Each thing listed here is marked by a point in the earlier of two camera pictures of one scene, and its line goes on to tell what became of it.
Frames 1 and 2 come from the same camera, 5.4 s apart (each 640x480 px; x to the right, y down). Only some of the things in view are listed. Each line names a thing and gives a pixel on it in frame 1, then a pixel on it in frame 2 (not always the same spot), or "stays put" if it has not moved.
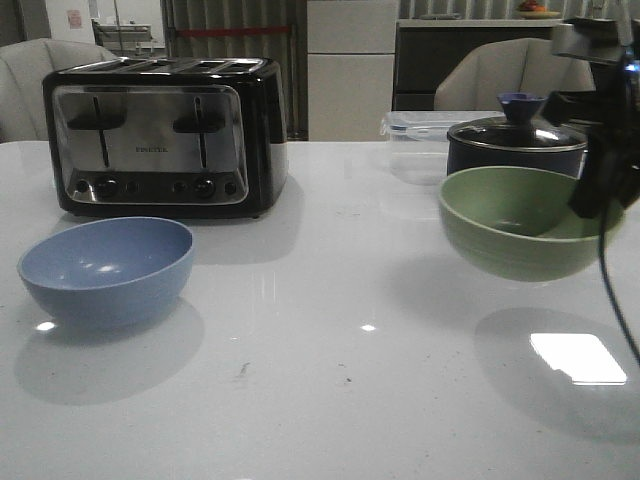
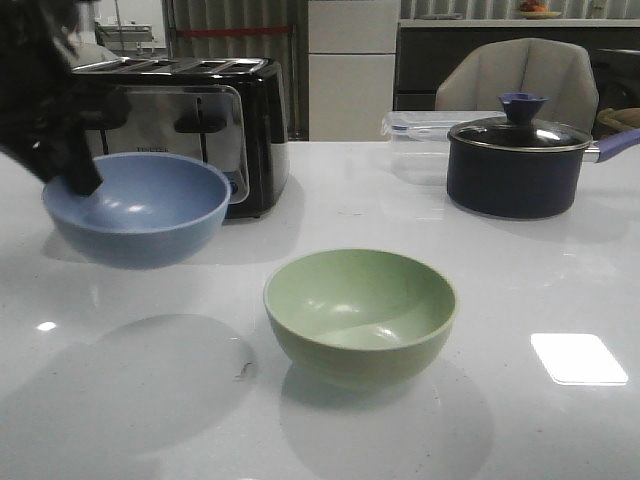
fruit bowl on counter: x=530 y=10 stays put
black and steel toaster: x=169 y=137 stays put
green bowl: x=518 y=224 -> x=361 y=318
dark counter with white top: x=426 y=50 stays put
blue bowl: x=109 y=273 -> x=150 y=209
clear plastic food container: x=418 y=142 stays put
